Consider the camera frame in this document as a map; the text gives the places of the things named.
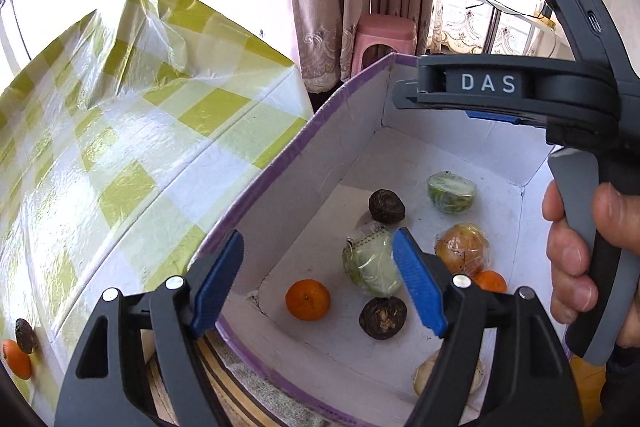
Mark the white side table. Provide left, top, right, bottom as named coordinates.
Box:
left=425, top=0, right=566, bottom=58

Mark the small orange tangerine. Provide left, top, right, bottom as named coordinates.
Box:
left=2, top=339, right=32, bottom=381

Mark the person's right hand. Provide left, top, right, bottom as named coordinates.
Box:
left=541, top=180, right=640, bottom=350

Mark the pink plastic stool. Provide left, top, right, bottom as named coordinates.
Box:
left=352, top=14, right=418, bottom=76

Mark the large green fruit half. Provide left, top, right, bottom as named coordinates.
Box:
left=342, top=221, right=402, bottom=298

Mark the yellow checkered plastic tablecloth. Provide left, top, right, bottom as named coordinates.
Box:
left=1, top=0, right=312, bottom=421

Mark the pale round fruit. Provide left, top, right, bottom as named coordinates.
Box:
left=412, top=346, right=486, bottom=404

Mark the purple white cardboard box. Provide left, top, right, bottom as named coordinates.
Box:
left=201, top=55, right=551, bottom=426

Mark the yellow brown fruit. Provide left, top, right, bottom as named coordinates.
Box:
left=435, top=223, right=490, bottom=277

